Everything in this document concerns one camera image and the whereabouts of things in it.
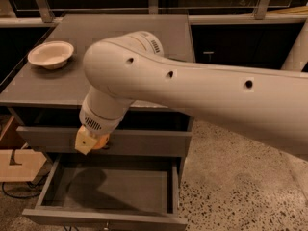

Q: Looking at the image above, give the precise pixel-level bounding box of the white gripper with vents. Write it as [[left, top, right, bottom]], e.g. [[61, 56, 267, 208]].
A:
[[75, 106, 123, 155]]

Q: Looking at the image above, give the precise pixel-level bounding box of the orange fruit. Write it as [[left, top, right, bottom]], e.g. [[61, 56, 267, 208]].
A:
[[93, 134, 110, 150]]

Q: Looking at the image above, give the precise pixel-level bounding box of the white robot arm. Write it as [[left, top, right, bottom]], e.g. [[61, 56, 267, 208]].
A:
[[75, 31, 308, 156]]

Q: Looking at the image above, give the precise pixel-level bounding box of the grey open middle drawer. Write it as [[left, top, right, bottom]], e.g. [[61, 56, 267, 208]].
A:
[[23, 154, 187, 231]]

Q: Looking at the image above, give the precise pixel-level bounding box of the grey drawer cabinet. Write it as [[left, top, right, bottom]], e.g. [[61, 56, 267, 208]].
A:
[[0, 13, 203, 178]]

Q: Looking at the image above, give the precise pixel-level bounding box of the grey top drawer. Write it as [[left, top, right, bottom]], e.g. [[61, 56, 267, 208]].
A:
[[17, 126, 192, 157]]

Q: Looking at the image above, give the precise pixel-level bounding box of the light wooden box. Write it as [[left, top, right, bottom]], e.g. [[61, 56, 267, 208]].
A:
[[0, 116, 46, 182]]

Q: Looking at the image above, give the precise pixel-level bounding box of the white bowl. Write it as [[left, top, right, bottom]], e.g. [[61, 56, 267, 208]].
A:
[[28, 41, 74, 70]]

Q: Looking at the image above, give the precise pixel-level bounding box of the metal glass railing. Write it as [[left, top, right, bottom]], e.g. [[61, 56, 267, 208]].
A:
[[1, 0, 308, 27]]

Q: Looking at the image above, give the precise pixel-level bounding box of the black low cabinet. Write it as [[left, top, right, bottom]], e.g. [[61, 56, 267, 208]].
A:
[[191, 23, 303, 70]]

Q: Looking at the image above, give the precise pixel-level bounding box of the white diagonal pole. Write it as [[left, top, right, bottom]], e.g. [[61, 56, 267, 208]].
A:
[[282, 19, 308, 72]]

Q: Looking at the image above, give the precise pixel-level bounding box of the black cable on floor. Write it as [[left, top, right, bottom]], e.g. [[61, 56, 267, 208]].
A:
[[1, 173, 49, 200]]

